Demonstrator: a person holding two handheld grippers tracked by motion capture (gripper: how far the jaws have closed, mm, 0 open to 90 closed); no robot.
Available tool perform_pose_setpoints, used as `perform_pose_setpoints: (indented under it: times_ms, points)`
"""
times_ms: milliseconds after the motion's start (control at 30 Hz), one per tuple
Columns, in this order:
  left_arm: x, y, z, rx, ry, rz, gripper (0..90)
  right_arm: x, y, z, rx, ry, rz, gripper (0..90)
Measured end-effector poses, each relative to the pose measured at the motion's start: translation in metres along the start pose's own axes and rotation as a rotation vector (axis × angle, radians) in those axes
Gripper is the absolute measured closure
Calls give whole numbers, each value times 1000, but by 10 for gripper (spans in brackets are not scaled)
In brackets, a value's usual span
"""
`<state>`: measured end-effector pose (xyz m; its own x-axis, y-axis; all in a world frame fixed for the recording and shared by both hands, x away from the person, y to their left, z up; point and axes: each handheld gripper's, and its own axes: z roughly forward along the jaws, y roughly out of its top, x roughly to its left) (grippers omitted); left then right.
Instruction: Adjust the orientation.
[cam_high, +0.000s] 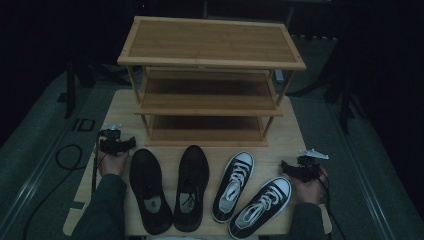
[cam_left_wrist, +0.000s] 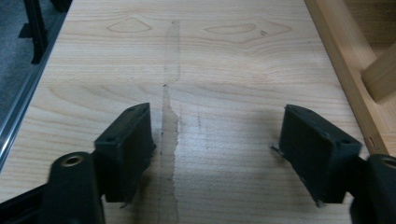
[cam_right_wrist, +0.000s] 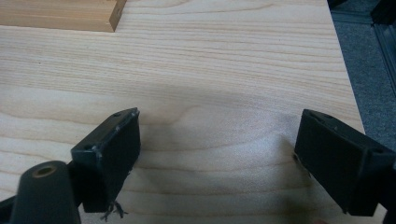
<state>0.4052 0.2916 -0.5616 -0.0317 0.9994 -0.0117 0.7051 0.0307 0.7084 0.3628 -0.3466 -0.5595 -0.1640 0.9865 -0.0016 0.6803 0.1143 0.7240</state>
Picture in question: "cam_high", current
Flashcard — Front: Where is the black knit shoe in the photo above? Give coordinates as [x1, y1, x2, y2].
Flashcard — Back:
[173, 144, 210, 233]
[129, 148, 174, 236]

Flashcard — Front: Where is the wooden shoe rack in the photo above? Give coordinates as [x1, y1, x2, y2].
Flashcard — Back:
[116, 15, 307, 148]

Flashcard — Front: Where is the black floor cable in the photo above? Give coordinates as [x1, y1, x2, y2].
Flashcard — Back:
[21, 143, 88, 240]

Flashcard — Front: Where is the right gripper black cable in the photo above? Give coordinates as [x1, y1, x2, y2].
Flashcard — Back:
[317, 173, 348, 240]

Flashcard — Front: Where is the black metal stand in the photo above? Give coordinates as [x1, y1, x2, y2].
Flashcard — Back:
[56, 59, 78, 120]
[338, 74, 368, 135]

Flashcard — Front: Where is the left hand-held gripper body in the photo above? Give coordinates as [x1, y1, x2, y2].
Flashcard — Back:
[98, 123, 128, 157]

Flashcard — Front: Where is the black and white sneaker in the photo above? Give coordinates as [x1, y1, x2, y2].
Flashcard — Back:
[211, 151, 255, 224]
[227, 176, 293, 240]

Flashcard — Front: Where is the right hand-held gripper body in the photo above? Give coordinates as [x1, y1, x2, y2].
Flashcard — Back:
[293, 148, 330, 184]

